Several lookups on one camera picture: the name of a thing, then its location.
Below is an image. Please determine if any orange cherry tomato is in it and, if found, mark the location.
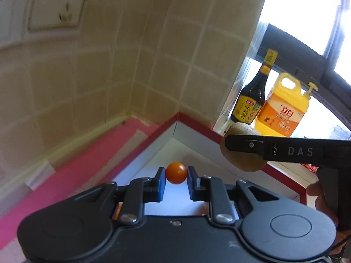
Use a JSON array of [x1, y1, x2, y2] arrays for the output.
[[165, 162, 188, 185]]

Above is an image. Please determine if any dark soy sauce bottle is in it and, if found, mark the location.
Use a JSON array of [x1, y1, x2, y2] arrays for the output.
[[230, 49, 279, 124]]

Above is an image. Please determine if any red cardboard box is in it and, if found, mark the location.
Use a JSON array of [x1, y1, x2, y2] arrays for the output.
[[106, 112, 308, 217]]

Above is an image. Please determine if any yellow detergent jug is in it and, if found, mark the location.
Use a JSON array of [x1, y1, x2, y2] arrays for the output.
[[254, 73, 319, 137]]

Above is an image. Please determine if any person's right hand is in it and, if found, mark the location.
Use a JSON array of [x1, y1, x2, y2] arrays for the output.
[[306, 182, 351, 255]]

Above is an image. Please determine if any white pink quilted mat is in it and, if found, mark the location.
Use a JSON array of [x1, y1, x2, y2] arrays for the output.
[[0, 118, 162, 263]]

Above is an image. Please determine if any black window frame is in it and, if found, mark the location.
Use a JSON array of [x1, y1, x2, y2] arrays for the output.
[[258, 23, 351, 132]]

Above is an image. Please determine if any large greenish-brown kiwi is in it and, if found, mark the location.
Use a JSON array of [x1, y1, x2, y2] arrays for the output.
[[220, 123, 268, 172]]

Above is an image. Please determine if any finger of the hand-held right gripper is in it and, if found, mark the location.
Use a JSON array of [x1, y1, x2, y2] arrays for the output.
[[225, 134, 351, 168]]

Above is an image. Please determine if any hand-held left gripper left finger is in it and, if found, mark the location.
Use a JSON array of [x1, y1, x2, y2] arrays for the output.
[[74, 167, 167, 224]]

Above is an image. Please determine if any white wall socket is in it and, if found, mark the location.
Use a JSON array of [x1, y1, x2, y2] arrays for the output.
[[27, 0, 89, 32]]

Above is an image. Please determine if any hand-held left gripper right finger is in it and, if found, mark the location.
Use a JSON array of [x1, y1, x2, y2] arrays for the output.
[[187, 166, 280, 224]]

